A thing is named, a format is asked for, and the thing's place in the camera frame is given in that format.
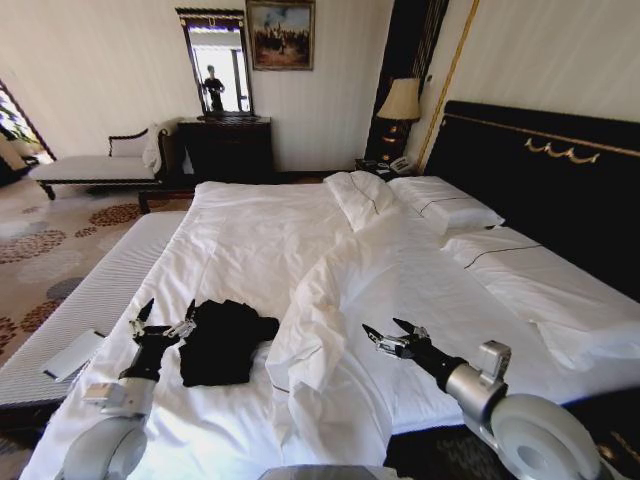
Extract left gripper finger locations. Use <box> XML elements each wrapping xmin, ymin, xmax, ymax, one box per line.
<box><xmin>167</xmin><ymin>298</ymin><xmax>198</xmax><ymax>342</ymax></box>
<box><xmin>128</xmin><ymin>298</ymin><xmax>157</xmax><ymax>344</ymax></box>

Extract white robe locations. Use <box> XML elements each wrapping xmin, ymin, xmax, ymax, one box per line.
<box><xmin>141</xmin><ymin>121</ymin><xmax>174</xmax><ymax>170</ymax></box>

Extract black garment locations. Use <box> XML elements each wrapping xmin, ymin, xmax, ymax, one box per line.
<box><xmin>178</xmin><ymin>298</ymin><xmax>281</xmax><ymax>389</ymax></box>

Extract white striped bed bench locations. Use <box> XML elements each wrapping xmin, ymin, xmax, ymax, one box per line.
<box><xmin>0</xmin><ymin>211</ymin><xmax>187</xmax><ymax>412</ymax></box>

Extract white flat tablet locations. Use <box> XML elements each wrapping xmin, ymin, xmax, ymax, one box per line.
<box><xmin>41</xmin><ymin>328</ymin><xmax>107</xmax><ymax>384</ymax></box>

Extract white robot front shell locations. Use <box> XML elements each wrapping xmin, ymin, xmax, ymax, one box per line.
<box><xmin>258</xmin><ymin>463</ymin><xmax>390</xmax><ymax>480</ymax></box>

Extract dark wall panel gold stripes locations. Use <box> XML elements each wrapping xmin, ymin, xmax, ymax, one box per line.
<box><xmin>364</xmin><ymin>0</ymin><xmax>451</xmax><ymax>166</ymax></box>

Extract gold wall trim strip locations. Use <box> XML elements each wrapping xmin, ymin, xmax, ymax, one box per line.
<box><xmin>418</xmin><ymin>0</ymin><xmax>482</xmax><ymax>174</ymax></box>

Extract white duvet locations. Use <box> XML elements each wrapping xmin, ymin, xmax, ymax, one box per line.
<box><xmin>19</xmin><ymin>178</ymin><xmax>640</xmax><ymax>480</ymax></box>

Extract dark nightstand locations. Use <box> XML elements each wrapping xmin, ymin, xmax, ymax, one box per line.
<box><xmin>354</xmin><ymin>156</ymin><xmax>426</xmax><ymax>182</ymax></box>

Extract white pillow with black line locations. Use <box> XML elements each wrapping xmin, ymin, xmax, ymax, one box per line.
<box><xmin>326</xmin><ymin>170</ymin><xmax>402</xmax><ymax>233</ymax></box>
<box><xmin>387</xmin><ymin>175</ymin><xmax>507</xmax><ymax>234</ymax></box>
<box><xmin>439</xmin><ymin>226</ymin><xmax>640</xmax><ymax>314</ymax></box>

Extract dark framed wall mirror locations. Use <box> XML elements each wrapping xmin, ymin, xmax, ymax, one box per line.
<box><xmin>174</xmin><ymin>5</ymin><xmax>257</xmax><ymax>122</ymax></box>

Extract dark wooden dresser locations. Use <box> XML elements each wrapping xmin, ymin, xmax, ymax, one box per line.
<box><xmin>176</xmin><ymin>115</ymin><xmax>276</xmax><ymax>182</ymax></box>

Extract person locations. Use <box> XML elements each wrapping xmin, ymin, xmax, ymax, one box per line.
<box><xmin>201</xmin><ymin>63</ymin><xmax>227</xmax><ymax>113</ymax></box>

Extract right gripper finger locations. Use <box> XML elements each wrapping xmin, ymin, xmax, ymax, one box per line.
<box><xmin>392</xmin><ymin>316</ymin><xmax>432</xmax><ymax>343</ymax></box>
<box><xmin>361</xmin><ymin>323</ymin><xmax>410</xmax><ymax>357</ymax></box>

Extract gold framed painting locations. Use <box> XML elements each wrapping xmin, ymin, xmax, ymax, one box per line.
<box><xmin>244</xmin><ymin>0</ymin><xmax>317</xmax><ymax>72</ymax></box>

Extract table lamp beige shade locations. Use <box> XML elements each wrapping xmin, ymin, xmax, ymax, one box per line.
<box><xmin>375</xmin><ymin>77</ymin><xmax>423</xmax><ymax>162</ymax></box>

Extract black headboard with gold trim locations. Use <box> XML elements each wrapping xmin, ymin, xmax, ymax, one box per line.
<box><xmin>423</xmin><ymin>99</ymin><xmax>640</xmax><ymax>304</ymax></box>

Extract white chaise longue dark frame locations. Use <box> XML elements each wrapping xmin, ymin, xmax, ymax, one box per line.
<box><xmin>30</xmin><ymin>121</ymin><xmax>177</xmax><ymax>202</ymax></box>

